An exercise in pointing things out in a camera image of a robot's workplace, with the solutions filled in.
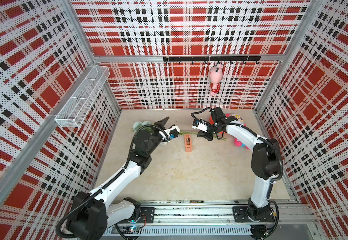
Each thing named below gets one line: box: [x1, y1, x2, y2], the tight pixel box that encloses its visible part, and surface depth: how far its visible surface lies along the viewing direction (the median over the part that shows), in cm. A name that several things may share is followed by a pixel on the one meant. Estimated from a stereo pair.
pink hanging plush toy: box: [208, 63, 223, 96], surface depth 94 cm
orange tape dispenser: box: [184, 134, 193, 153], surface depth 100 cm
